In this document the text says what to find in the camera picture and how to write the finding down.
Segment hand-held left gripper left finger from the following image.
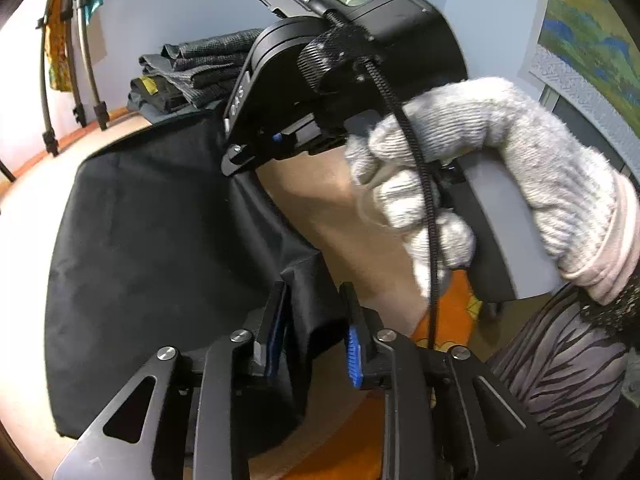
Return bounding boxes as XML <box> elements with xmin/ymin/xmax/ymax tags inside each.
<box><xmin>52</xmin><ymin>280</ymin><xmax>296</xmax><ymax>480</ymax></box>

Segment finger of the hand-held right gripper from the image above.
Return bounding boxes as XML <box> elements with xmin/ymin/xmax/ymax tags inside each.
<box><xmin>221</xmin><ymin>105</ymin><xmax>313</xmax><ymax>178</ymax></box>

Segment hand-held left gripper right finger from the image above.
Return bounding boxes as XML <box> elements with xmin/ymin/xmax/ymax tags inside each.
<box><xmin>339</xmin><ymin>282</ymin><xmax>581</xmax><ymax>480</ymax></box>

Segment black pants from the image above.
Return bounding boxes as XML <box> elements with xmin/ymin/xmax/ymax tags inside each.
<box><xmin>45</xmin><ymin>110</ymin><xmax>351</xmax><ymax>461</ymax></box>

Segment person's right hand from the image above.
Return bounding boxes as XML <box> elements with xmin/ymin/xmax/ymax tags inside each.
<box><xmin>344</xmin><ymin>76</ymin><xmax>640</xmax><ymax>306</ymax></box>

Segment stack of folded clothes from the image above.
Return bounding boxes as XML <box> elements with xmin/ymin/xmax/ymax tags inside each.
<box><xmin>127</xmin><ymin>27</ymin><xmax>266</xmax><ymax>123</ymax></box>

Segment orange printed bed sheet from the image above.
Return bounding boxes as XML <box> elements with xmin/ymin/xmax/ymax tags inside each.
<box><xmin>10</xmin><ymin>107</ymin><xmax>483</xmax><ymax>480</ymax></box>

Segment metal clothes rack legs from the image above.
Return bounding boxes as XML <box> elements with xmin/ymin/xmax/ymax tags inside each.
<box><xmin>37</xmin><ymin>0</ymin><xmax>111</xmax><ymax>156</ymax></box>

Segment orange patterned hanging cloth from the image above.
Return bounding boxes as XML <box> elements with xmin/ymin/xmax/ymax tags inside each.
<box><xmin>45</xmin><ymin>0</ymin><xmax>76</xmax><ymax>93</ymax></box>

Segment black braided cable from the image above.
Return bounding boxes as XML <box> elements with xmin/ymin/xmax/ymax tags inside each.
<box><xmin>360</xmin><ymin>57</ymin><xmax>443</xmax><ymax>351</ymax></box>

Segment landscape wall painting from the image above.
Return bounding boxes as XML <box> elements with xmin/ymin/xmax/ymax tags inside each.
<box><xmin>517</xmin><ymin>0</ymin><xmax>640</xmax><ymax>141</ymax></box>

